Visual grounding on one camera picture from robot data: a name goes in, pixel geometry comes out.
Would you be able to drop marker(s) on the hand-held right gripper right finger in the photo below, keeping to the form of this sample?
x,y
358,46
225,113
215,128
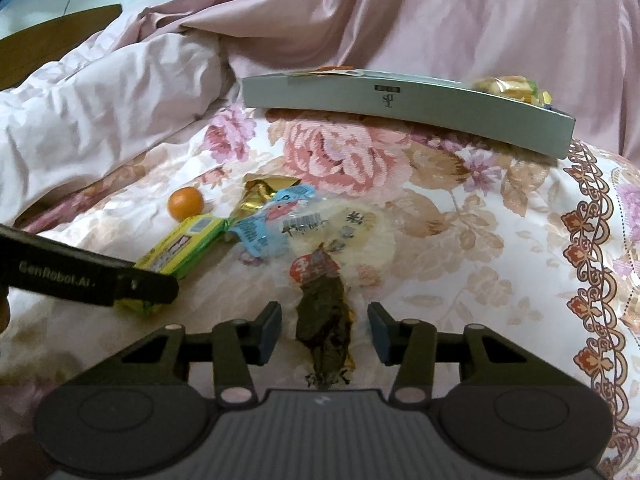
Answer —
x,y
382,335

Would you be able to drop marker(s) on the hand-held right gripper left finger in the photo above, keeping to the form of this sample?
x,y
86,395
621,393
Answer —
x,y
272,332

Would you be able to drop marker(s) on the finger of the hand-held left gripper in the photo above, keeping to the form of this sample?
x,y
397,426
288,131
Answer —
x,y
150,287

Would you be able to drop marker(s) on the dark kelp snack packet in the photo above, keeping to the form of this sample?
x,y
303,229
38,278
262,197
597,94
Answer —
x,y
320,310

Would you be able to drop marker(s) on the green yellow snack packet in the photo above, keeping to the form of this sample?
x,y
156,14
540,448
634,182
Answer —
x,y
185,245

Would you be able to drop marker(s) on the mandarin orange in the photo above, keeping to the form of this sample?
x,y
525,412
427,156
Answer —
x,y
186,204

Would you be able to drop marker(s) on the round rice cracker packet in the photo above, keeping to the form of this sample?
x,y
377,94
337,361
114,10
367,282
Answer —
x,y
365,245

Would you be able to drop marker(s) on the light blue snack packet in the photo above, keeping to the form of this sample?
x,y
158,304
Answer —
x,y
260,230

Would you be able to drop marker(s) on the gold foil snack packet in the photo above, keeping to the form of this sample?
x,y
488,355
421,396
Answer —
x,y
260,192

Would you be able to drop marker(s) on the grey cardboard box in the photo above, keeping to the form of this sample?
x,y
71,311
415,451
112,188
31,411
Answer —
x,y
450,120

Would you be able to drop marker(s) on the red snack packet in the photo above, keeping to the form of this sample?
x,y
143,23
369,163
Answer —
x,y
335,67

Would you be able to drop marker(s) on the bread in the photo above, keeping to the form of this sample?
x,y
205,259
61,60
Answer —
x,y
500,86

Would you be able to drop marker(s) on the pale pink quilt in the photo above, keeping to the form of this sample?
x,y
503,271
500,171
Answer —
x,y
100,125

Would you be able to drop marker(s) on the floral bed sheet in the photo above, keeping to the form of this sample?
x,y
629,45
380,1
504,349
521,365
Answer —
x,y
500,240

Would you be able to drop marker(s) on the wooden headboard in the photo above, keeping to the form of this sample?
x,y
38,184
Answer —
x,y
40,40

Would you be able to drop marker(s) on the yellow crumpled wrapper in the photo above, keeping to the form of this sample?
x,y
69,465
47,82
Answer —
x,y
544,97

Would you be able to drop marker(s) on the pink satin blanket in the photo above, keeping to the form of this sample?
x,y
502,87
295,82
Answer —
x,y
400,10

